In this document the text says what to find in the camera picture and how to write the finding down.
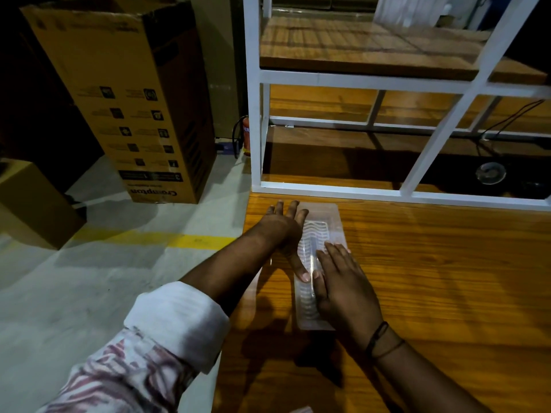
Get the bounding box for person's left hand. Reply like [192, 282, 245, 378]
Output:
[257, 200, 311, 283]

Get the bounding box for person's right hand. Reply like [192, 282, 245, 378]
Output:
[312, 241, 385, 345]

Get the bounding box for clear plastic blister tray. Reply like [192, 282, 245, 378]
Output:
[294, 202, 349, 332]

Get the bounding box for person's left forearm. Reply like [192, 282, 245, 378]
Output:
[179, 228, 276, 316]

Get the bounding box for person's right forearm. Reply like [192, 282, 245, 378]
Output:
[365, 328, 493, 413]

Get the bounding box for red fire extinguisher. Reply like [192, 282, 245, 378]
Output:
[232, 115, 251, 159]

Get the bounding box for black thread wristband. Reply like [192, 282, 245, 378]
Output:
[364, 321, 406, 360]

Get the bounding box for wooden shelf board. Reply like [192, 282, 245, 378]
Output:
[259, 14, 550, 85]
[263, 83, 551, 135]

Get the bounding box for white patterned shirt sleeve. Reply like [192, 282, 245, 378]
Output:
[36, 281, 231, 413]

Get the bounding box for round black and silver object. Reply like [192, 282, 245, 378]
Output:
[475, 161, 508, 186]

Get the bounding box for tall printed cardboard box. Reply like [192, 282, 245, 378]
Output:
[19, 0, 218, 205]

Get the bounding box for small plain cardboard box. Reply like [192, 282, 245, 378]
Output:
[0, 157, 87, 251]

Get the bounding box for white metal shelf frame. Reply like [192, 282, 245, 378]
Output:
[242, 0, 551, 212]

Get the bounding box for black cable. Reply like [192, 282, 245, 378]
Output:
[475, 99, 546, 144]

